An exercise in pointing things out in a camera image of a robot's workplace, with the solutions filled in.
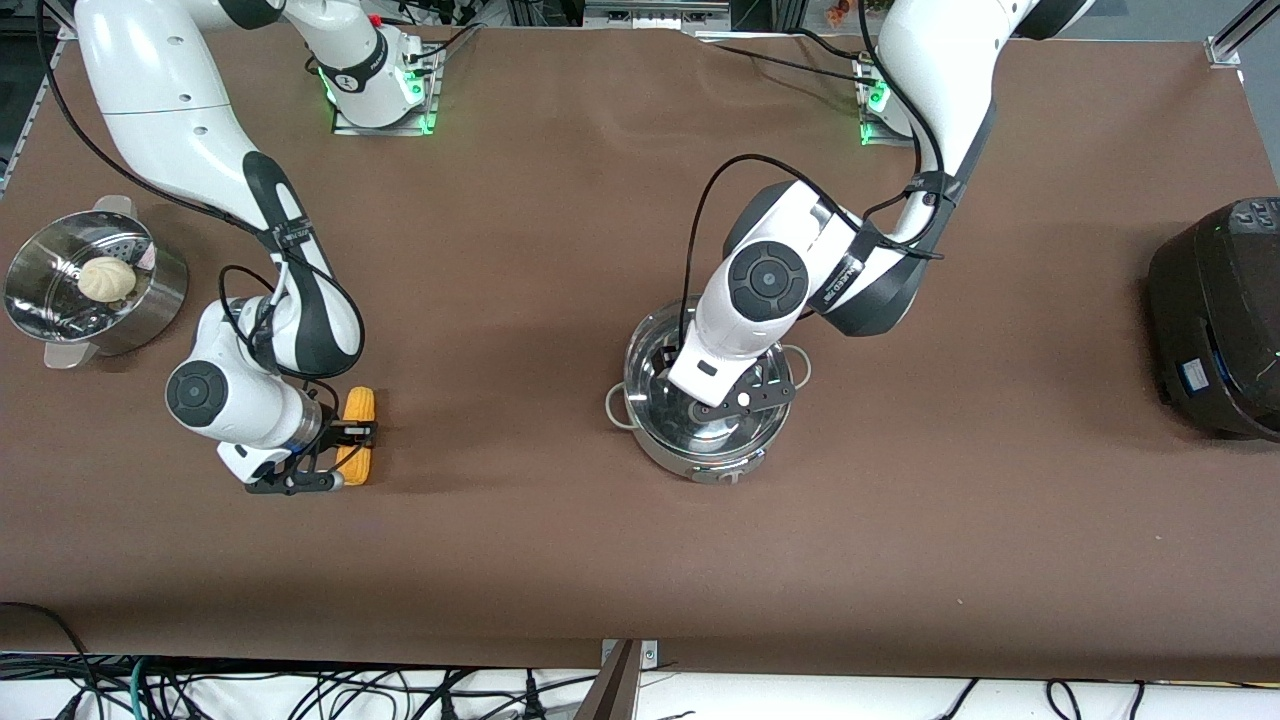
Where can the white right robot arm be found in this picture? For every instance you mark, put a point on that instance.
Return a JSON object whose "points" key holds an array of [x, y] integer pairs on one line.
{"points": [[160, 100]]}

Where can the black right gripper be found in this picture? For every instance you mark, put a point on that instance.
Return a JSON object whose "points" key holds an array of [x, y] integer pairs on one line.
{"points": [[337, 435]]}

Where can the steel steamer pot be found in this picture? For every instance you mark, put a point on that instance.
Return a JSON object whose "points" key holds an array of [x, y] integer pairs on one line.
{"points": [[150, 300]]}

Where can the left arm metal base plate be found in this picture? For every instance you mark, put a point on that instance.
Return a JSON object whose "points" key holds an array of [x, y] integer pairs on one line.
{"points": [[868, 125]]}

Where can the yellow corn cob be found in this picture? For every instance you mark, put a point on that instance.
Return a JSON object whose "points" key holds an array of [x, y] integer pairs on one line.
{"points": [[358, 405]]}

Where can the small metal bracket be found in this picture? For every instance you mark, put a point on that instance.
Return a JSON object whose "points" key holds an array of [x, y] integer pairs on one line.
{"points": [[650, 655]]}

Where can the white steamed bun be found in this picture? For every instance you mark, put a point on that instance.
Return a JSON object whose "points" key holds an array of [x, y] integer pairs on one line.
{"points": [[106, 280]]}

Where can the glass pot lid with knob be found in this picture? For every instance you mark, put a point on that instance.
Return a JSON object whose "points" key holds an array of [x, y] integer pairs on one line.
{"points": [[650, 385]]}

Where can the brown table cover sheet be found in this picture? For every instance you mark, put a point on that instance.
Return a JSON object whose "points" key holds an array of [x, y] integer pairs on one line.
{"points": [[600, 560]]}

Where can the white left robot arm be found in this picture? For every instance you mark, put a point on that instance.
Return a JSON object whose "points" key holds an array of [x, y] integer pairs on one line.
{"points": [[940, 60]]}

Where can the grey metal rail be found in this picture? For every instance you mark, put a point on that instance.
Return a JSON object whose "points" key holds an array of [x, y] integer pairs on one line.
{"points": [[650, 15]]}

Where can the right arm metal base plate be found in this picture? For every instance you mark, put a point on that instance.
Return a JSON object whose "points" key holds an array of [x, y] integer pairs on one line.
{"points": [[432, 90]]}

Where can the black rice cooker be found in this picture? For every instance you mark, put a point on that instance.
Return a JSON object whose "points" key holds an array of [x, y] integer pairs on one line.
{"points": [[1220, 330]]}

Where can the dark camera pole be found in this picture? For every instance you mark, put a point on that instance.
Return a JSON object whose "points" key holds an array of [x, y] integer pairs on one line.
{"points": [[610, 695]]}

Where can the aluminium frame profile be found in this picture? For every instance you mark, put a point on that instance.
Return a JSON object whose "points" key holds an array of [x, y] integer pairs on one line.
{"points": [[1240, 35], [30, 110]]}

